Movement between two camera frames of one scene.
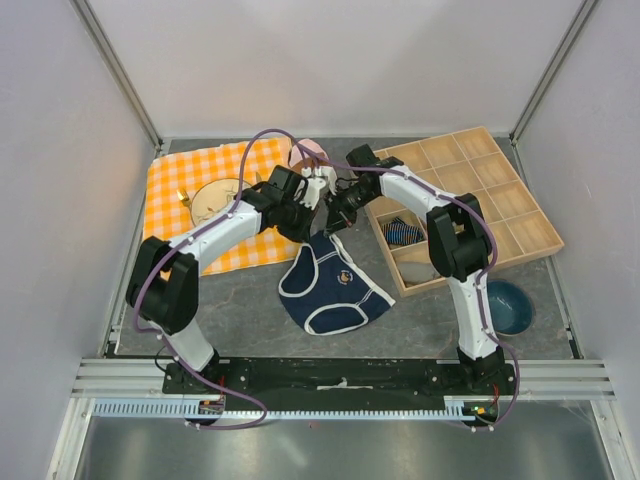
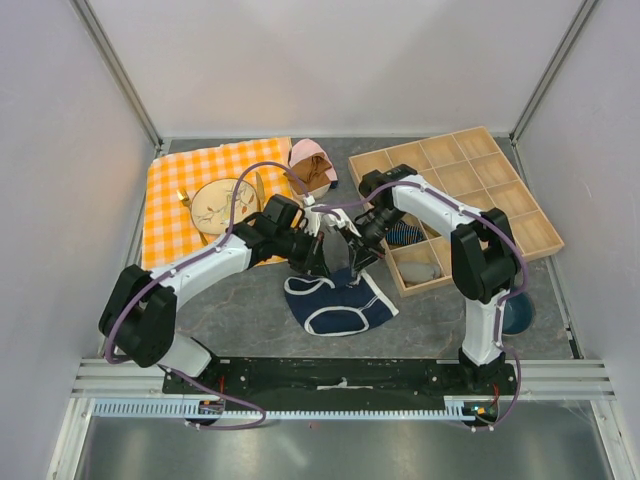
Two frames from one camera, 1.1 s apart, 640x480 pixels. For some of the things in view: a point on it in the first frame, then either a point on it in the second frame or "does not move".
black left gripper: (301, 233) -> (318, 265)
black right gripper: (335, 221) -> (359, 255)
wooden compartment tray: (466, 162) does not move
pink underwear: (295, 154) does not move
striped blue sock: (397, 232) does not move
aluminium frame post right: (553, 69) does not move
